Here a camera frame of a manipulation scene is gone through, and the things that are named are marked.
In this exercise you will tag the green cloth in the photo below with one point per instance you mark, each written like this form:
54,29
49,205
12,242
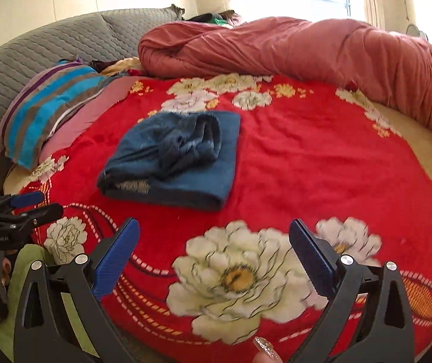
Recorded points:
30,257

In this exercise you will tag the pile of dark clothes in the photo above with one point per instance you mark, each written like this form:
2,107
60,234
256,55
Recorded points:
212,19

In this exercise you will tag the rust red quilt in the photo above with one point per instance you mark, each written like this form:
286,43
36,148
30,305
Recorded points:
295,49

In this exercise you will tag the standing fan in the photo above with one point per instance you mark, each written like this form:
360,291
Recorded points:
417,32

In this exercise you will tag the striped blue brown blanket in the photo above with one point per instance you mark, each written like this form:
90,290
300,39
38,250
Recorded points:
38,113

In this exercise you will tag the yellow cloth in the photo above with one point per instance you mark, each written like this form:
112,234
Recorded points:
119,66

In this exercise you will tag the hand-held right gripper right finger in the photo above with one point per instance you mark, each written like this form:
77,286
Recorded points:
310,257

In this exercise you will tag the grey quilted headboard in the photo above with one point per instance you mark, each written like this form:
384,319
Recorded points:
49,45

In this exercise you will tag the blue pants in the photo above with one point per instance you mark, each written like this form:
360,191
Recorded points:
185,166

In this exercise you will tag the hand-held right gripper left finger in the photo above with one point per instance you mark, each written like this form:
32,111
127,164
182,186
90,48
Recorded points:
115,253

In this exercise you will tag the red floral blanket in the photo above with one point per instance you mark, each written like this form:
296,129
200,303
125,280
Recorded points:
295,181

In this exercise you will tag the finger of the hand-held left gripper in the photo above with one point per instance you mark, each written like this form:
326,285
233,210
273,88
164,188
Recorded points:
28,198
43,212

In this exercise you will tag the person's right hand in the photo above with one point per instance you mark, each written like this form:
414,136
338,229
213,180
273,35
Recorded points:
265,349

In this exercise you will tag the pink pillow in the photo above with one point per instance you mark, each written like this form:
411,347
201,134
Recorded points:
87,113

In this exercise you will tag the person's left hand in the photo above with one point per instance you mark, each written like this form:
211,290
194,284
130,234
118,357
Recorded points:
5,270

